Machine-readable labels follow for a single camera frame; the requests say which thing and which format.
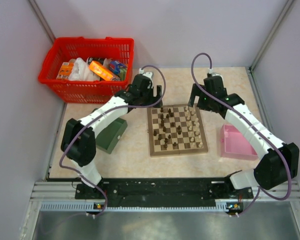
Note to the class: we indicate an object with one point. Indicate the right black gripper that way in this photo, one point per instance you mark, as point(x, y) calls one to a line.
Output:
point(196, 91)

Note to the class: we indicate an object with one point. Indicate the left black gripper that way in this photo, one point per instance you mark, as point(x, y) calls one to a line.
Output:
point(153, 100)

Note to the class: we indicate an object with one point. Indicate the wooden chess board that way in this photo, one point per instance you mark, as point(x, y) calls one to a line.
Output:
point(176, 130)

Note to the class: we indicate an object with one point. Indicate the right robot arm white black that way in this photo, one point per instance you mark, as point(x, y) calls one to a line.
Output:
point(278, 161)

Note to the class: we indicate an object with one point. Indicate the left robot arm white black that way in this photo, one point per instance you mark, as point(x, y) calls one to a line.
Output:
point(79, 139)

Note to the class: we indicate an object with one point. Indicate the blue red package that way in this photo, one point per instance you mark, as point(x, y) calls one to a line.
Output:
point(117, 67)

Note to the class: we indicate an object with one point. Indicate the orange snack box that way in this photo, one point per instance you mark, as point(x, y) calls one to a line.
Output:
point(101, 71)

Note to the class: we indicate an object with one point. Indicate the dark green box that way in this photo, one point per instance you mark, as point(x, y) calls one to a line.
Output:
point(109, 137)

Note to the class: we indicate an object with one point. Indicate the pink plastic box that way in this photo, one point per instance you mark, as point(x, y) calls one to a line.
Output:
point(234, 145)

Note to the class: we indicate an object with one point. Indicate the white plastic bag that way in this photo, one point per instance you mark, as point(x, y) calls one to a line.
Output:
point(81, 72)

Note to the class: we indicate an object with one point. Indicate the red plastic basket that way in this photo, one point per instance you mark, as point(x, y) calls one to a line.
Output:
point(68, 49)

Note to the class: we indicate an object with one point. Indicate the orange carton in basket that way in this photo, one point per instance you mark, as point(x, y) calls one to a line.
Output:
point(65, 71)

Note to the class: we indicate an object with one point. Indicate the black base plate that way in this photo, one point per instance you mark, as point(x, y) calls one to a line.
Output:
point(163, 192)

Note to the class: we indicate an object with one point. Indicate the aluminium frame rail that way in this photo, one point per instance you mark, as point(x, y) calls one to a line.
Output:
point(57, 191)

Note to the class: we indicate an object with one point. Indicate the grey cable duct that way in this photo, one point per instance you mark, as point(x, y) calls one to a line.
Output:
point(55, 206)

